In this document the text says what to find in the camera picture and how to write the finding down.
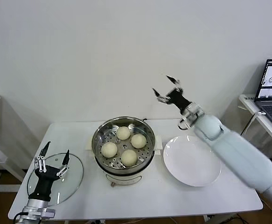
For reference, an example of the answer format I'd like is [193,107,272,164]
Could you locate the black floor cable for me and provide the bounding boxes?
[222,214,244,224]

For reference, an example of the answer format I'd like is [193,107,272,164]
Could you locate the white laptop charging cable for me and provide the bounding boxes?
[241,112,267,137]

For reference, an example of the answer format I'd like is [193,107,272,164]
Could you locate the white electric cooker base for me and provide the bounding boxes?
[85,135,163,188]

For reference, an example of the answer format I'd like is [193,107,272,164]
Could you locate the round white plate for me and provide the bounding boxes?
[163,135,222,187]

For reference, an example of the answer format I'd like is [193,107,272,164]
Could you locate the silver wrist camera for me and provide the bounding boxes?
[39,207,56,219]
[179,109,197,130]

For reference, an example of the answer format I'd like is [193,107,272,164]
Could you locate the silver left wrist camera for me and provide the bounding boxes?
[39,207,56,219]

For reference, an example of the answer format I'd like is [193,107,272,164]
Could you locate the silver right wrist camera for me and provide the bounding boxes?
[179,109,197,130]

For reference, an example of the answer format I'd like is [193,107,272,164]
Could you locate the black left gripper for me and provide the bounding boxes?
[28,141,70,201]

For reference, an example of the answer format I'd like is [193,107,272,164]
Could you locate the white steamed baozi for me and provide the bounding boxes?
[130,134,147,149]
[121,149,138,167]
[116,126,131,140]
[101,142,118,158]

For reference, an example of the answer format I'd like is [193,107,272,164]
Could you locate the round glass pot lid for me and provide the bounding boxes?
[27,153,84,206]

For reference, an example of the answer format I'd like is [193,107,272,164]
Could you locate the perforated stainless steel steamer basket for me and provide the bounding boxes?
[91,116,156,170]

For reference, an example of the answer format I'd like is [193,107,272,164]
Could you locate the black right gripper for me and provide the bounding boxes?
[152,75,192,112]

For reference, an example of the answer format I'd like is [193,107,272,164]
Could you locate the white side table with laptop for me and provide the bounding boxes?
[238,94,272,164]

